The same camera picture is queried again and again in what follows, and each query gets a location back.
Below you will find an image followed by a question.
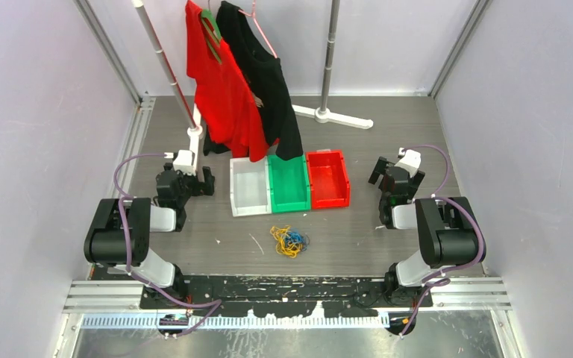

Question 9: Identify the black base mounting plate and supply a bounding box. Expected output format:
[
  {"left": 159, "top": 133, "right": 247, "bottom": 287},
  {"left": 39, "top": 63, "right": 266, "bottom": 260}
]
[{"left": 139, "top": 274, "right": 433, "bottom": 319}]

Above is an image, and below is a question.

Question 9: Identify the rack pole with base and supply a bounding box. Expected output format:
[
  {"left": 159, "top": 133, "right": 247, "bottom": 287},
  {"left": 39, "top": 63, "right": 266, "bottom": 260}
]
[
  {"left": 291, "top": 0, "right": 375, "bottom": 131},
  {"left": 131, "top": 0, "right": 204, "bottom": 176}
]

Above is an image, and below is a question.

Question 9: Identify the pink clothes hanger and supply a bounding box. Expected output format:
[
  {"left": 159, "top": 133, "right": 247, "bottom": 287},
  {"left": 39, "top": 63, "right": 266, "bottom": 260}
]
[{"left": 239, "top": 0, "right": 278, "bottom": 58}]

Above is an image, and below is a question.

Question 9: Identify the green clothes hanger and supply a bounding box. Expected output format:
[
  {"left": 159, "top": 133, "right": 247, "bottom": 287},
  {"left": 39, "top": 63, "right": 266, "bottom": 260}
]
[{"left": 200, "top": 9, "right": 222, "bottom": 64}]

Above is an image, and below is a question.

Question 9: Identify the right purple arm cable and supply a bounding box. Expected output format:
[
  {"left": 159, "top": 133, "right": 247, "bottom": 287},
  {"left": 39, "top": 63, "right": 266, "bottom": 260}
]
[{"left": 398, "top": 144, "right": 487, "bottom": 339}]

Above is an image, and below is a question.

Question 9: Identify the right rack pole with base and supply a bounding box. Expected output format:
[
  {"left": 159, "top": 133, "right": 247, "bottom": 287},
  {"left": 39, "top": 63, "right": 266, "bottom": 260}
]
[{"left": 291, "top": 0, "right": 375, "bottom": 131}]

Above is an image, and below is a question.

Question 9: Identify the black t-shirt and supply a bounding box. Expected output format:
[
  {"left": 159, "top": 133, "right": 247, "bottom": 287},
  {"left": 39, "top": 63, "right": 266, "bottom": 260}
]
[{"left": 214, "top": 1, "right": 303, "bottom": 160}]

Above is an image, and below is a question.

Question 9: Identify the white plastic bin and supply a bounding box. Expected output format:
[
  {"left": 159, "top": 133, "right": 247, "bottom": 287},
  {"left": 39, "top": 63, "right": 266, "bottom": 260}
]
[{"left": 229, "top": 157, "right": 272, "bottom": 217}]

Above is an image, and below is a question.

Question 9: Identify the white slotted cable duct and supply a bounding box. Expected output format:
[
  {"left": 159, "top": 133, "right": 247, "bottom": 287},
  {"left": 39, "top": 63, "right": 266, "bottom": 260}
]
[{"left": 81, "top": 313, "right": 389, "bottom": 330}]

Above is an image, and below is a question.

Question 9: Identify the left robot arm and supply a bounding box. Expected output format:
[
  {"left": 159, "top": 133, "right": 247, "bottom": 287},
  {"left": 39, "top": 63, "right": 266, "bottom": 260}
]
[{"left": 84, "top": 163, "right": 216, "bottom": 308}]

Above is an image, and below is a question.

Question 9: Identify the left rack pole with base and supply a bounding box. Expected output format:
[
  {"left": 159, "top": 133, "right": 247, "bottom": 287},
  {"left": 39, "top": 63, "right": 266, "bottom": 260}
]
[{"left": 131, "top": 0, "right": 204, "bottom": 176}]

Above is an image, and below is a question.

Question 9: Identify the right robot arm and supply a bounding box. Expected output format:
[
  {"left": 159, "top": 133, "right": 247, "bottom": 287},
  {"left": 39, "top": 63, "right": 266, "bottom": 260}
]
[{"left": 369, "top": 155, "right": 486, "bottom": 307}]

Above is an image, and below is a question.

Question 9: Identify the green plastic bin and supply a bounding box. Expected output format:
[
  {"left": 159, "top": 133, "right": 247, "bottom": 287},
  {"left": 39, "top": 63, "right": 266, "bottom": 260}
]
[{"left": 267, "top": 155, "right": 311, "bottom": 213}]

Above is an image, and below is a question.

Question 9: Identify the red plastic bin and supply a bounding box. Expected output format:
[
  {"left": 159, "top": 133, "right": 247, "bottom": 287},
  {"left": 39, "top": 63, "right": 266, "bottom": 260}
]
[{"left": 305, "top": 150, "right": 351, "bottom": 210}]

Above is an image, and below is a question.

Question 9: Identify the red t-shirt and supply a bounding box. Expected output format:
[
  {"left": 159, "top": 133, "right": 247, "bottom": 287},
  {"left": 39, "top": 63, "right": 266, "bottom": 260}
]
[{"left": 185, "top": 1, "right": 269, "bottom": 162}]

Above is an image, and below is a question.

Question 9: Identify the yellow cable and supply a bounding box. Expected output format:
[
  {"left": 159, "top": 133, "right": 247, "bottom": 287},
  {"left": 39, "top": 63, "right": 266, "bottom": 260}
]
[{"left": 269, "top": 225, "right": 308, "bottom": 260}]

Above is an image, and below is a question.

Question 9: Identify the blue cable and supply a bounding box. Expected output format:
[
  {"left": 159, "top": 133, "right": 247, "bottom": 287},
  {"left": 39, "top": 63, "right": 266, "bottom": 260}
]
[{"left": 283, "top": 227, "right": 311, "bottom": 252}]

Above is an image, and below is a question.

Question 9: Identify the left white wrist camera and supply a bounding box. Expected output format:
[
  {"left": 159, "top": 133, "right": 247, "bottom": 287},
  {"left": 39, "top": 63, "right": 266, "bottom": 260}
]
[{"left": 164, "top": 150, "right": 198, "bottom": 176}]

